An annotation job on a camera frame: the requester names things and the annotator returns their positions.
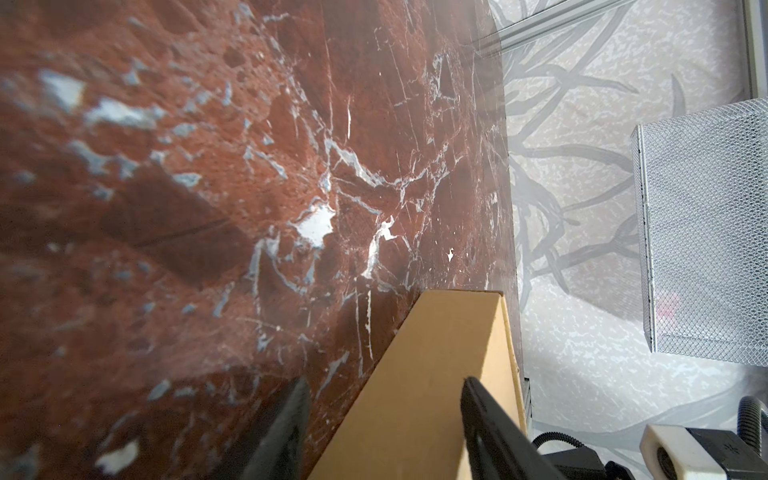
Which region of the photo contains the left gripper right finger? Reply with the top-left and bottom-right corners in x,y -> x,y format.
460,377 -> 564,480

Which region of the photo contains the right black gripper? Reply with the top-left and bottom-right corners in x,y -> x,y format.
532,432 -> 634,480

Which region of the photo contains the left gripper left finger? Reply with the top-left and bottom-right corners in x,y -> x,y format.
212,377 -> 311,479

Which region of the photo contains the brown cardboard box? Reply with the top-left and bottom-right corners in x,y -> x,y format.
309,290 -> 527,479

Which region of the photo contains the right black corrugated cable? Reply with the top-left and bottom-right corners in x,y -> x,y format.
736,395 -> 768,460

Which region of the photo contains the white wire mesh basket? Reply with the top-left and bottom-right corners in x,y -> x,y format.
631,98 -> 767,367

